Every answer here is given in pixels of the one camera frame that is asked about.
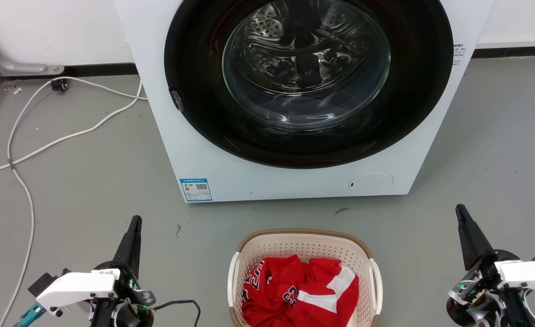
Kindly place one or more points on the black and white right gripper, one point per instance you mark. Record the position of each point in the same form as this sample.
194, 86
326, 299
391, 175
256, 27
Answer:
522, 274

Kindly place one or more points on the round white filter cover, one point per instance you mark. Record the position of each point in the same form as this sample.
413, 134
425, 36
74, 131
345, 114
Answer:
372, 183

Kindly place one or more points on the small printed warning label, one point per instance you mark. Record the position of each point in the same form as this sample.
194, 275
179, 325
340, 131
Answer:
457, 54

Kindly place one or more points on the red and white jersey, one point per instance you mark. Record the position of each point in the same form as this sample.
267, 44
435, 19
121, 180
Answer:
294, 290

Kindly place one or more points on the small black box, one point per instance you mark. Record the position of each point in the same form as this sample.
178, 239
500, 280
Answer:
44, 282

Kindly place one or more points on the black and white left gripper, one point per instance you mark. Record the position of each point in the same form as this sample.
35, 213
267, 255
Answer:
78, 287

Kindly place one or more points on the round black glass washer door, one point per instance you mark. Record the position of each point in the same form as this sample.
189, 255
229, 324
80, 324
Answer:
203, 91

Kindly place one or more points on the white front-load washing machine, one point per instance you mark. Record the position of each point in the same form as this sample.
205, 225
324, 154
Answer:
267, 184

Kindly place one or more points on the cream plastic laundry basket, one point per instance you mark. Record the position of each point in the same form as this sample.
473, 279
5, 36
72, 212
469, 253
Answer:
303, 243

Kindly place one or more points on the grey washer door latch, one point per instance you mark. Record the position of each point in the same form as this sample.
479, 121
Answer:
177, 100

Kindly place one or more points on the blue energy label sticker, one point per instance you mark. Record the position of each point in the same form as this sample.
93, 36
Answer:
196, 189

